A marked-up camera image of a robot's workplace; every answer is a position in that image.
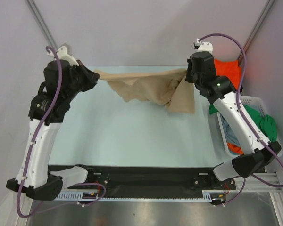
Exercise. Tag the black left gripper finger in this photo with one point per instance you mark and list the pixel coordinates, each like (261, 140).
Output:
(90, 75)
(89, 84)

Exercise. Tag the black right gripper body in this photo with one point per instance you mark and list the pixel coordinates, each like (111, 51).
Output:
(192, 74)

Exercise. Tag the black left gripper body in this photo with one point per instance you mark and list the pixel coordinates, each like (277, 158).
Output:
(79, 75)

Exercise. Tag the beige t shirt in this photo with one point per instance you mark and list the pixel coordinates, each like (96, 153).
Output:
(167, 88)

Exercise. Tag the white plastic laundry basket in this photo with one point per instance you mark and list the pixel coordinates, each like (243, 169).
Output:
(245, 100)

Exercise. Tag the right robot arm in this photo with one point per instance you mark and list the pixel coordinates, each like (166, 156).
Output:
(258, 150)

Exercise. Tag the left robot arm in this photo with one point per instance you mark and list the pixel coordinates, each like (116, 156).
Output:
(46, 114)

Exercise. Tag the folded orange t shirt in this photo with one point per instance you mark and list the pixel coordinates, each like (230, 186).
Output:
(230, 70)

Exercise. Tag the light blue t shirt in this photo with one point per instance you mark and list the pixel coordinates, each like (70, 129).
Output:
(229, 134)

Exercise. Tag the green t shirt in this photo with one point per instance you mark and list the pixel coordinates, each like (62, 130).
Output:
(265, 123)

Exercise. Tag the orange t shirt in basket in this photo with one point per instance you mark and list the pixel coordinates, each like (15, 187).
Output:
(234, 149)

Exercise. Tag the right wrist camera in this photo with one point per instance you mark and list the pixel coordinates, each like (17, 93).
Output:
(200, 46)

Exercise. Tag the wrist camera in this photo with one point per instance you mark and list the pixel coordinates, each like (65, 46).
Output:
(63, 55)
(200, 46)

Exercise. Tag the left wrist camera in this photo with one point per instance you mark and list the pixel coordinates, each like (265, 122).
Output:
(63, 55)

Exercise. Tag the left aluminium frame post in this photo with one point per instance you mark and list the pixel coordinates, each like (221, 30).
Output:
(32, 6)

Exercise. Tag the aluminium frame post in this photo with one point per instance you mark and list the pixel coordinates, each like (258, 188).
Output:
(258, 11)
(32, 6)

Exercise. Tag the right aluminium frame post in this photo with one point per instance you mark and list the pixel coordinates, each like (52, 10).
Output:
(258, 11)

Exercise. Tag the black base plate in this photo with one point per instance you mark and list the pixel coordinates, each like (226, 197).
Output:
(157, 182)

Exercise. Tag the white slotted cable duct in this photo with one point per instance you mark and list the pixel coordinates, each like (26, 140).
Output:
(80, 196)

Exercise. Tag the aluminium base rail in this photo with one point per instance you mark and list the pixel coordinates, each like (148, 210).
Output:
(253, 185)

